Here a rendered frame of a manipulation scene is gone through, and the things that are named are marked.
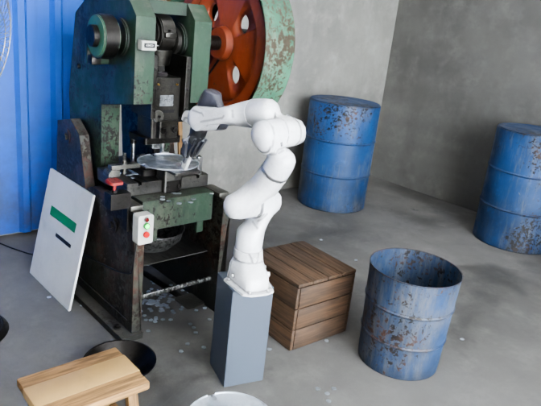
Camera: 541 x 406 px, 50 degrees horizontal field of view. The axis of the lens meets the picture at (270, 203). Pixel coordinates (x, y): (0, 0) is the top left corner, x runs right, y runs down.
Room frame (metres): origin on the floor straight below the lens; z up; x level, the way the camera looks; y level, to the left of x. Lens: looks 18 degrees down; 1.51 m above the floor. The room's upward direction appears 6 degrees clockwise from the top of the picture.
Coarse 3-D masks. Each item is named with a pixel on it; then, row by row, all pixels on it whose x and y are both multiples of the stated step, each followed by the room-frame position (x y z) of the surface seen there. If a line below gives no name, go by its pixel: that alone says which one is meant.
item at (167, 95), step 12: (168, 84) 2.66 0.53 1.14; (156, 96) 2.61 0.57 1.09; (168, 96) 2.66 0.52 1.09; (156, 108) 2.62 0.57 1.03; (168, 108) 2.66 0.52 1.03; (144, 120) 2.64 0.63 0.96; (156, 120) 2.60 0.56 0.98; (168, 120) 2.65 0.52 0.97; (144, 132) 2.64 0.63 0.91; (156, 132) 2.61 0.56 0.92; (168, 132) 2.63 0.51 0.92
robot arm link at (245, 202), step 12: (252, 180) 2.08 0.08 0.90; (264, 180) 2.03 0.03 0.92; (240, 192) 2.08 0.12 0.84; (252, 192) 2.06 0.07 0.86; (264, 192) 2.04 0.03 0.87; (276, 192) 2.06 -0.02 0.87; (228, 204) 2.06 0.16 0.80; (240, 204) 2.05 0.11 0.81; (252, 204) 2.06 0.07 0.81; (228, 216) 2.08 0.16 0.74; (240, 216) 2.06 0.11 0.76; (252, 216) 2.10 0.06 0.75
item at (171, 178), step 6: (162, 174) 2.56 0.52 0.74; (168, 174) 2.56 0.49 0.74; (174, 174) 2.46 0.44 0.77; (180, 174) 2.46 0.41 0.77; (186, 174) 2.49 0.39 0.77; (162, 180) 2.56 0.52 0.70; (168, 180) 2.56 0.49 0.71; (174, 180) 2.58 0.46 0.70; (180, 180) 2.61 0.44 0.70; (162, 186) 2.56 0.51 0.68; (168, 186) 2.56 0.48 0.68; (174, 186) 2.59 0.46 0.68; (180, 186) 2.60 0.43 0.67; (168, 192) 2.57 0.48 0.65
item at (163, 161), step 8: (144, 160) 2.60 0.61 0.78; (152, 160) 2.61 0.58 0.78; (160, 160) 2.61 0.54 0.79; (168, 160) 2.62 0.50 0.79; (176, 160) 2.64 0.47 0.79; (192, 160) 2.69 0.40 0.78; (152, 168) 2.48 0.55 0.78; (160, 168) 2.47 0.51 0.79; (168, 168) 2.51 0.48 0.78; (176, 168) 2.52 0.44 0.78; (192, 168) 2.55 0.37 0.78
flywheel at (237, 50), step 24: (192, 0) 3.11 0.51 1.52; (216, 0) 3.02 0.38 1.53; (240, 0) 2.88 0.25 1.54; (216, 24) 3.01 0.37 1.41; (240, 24) 2.91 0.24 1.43; (264, 24) 2.69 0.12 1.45; (240, 48) 2.86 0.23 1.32; (264, 48) 2.68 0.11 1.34; (216, 72) 2.99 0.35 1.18; (240, 72) 2.85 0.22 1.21; (240, 96) 2.78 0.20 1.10
